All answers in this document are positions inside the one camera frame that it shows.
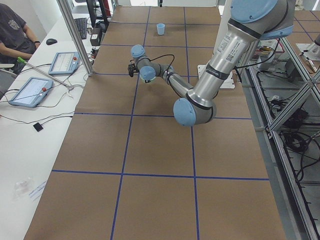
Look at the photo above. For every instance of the near blue teach pendant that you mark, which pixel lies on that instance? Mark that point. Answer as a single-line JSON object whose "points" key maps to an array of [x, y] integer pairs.
{"points": [[32, 92]]}

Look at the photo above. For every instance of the aluminium frame post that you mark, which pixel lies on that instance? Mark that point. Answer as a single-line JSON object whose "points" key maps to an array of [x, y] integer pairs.
{"points": [[74, 33]]}

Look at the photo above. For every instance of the far blue teach pendant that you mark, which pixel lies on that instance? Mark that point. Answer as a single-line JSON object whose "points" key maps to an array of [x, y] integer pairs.
{"points": [[64, 63]]}

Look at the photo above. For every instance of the clear plastic bag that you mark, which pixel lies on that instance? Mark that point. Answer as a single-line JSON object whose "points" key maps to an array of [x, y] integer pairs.
{"points": [[22, 188]]}

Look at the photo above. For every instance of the blue teach pendant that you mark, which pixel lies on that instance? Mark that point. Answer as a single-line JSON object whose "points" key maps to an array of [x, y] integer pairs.
{"points": [[32, 92], [64, 63]]}

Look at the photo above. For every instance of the seated person in grey shirt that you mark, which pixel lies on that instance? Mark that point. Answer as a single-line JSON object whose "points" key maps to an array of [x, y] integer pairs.
{"points": [[16, 39]]}

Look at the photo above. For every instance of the light blue plastic cup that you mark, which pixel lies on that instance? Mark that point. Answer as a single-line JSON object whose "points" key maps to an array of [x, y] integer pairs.
{"points": [[160, 29]]}

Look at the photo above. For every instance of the black box with white label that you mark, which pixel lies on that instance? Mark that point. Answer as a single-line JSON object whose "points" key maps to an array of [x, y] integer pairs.
{"points": [[96, 36]]}

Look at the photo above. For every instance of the black computer mouse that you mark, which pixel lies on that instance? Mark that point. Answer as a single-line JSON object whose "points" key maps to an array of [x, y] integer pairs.
{"points": [[51, 41]]}

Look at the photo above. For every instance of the small black square pad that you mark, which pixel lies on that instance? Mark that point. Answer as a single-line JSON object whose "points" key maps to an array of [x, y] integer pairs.
{"points": [[38, 127]]}

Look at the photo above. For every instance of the black keyboard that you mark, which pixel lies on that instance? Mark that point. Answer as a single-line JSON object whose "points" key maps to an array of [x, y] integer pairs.
{"points": [[81, 25]]}

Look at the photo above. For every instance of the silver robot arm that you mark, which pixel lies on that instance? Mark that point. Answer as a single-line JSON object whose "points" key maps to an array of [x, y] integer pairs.
{"points": [[250, 21]]}

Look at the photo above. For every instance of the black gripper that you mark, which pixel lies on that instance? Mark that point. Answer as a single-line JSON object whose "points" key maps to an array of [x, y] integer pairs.
{"points": [[148, 80]]}

